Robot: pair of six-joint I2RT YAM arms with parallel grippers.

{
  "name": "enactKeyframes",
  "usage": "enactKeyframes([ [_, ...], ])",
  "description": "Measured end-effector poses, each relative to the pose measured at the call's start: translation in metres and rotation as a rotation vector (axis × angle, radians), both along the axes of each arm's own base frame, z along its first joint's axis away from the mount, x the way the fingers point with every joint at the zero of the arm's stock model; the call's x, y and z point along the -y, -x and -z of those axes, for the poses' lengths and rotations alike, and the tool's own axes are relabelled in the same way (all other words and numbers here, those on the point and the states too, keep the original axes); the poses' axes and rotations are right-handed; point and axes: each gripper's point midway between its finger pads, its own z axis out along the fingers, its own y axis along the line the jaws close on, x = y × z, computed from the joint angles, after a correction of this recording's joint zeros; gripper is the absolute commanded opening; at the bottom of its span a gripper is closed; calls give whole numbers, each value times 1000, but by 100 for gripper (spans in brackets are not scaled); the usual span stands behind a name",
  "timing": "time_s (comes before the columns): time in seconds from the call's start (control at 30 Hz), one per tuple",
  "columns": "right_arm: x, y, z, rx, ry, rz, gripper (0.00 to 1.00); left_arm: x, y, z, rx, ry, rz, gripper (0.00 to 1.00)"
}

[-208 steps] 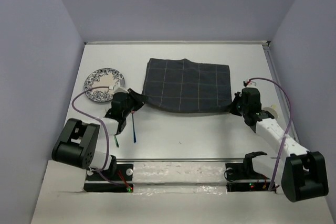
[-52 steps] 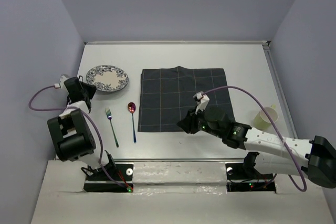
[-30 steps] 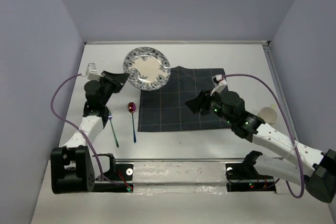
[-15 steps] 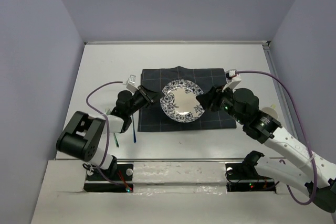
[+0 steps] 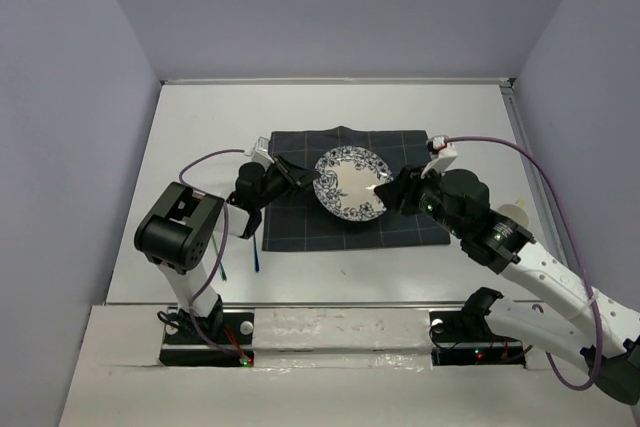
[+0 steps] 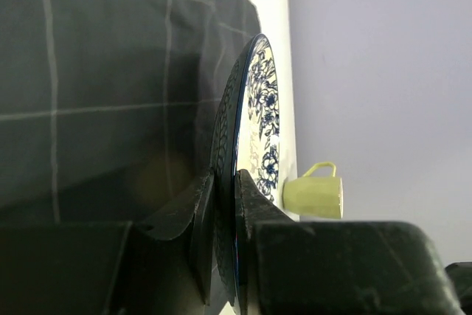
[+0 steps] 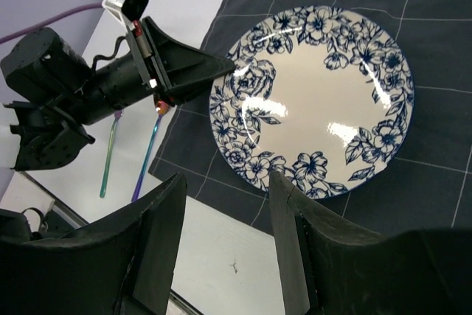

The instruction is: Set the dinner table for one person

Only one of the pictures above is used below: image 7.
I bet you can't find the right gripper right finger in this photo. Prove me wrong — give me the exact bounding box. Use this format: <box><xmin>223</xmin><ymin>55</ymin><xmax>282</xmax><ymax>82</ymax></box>
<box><xmin>269</xmin><ymin>170</ymin><xmax>383</xmax><ymax>314</ymax></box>

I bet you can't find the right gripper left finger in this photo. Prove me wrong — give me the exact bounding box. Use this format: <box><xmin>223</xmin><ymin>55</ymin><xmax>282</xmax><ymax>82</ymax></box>
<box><xmin>65</xmin><ymin>173</ymin><xmax>187</xmax><ymax>314</ymax></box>

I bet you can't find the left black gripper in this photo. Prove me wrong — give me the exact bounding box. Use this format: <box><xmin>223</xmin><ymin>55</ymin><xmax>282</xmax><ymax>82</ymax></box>
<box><xmin>122</xmin><ymin>16</ymin><xmax>235</xmax><ymax>107</ymax></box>

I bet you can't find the iridescent spoon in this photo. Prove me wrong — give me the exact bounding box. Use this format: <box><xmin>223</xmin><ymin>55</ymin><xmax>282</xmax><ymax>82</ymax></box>
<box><xmin>131</xmin><ymin>95</ymin><xmax>170</xmax><ymax>202</ymax></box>

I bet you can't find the blue floral plate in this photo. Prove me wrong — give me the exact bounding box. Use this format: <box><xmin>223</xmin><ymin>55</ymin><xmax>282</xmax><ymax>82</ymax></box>
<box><xmin>209</xmin><ymin>6</ymin><xmax>414</xmax><ymax>199</ymax></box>

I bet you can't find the iridescent fork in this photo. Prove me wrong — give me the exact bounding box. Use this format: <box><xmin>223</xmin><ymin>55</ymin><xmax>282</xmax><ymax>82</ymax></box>
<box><xmin>100</xmin><ymin>110</ymin><xmax>123</xmax><ymax>198</ymax></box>

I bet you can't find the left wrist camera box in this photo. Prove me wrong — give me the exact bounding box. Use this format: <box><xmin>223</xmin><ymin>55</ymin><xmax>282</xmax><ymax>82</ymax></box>
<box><xmin>101</xmin><ymin>0</ymin><xmax>149</xmax><ymax>27</ymax></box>

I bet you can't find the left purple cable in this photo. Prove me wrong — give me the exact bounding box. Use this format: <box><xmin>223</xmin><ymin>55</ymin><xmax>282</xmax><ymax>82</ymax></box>
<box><xmin>0</xmin><ymin>3</ymin><xmax>104</xmax><ymax>45</ymax></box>

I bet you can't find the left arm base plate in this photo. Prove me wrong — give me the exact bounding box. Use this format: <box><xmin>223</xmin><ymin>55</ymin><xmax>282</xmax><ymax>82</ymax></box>
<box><xmin>1</xmin><ymin>207</ymin><xmax>77</xmax><ymax>243</ymax></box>

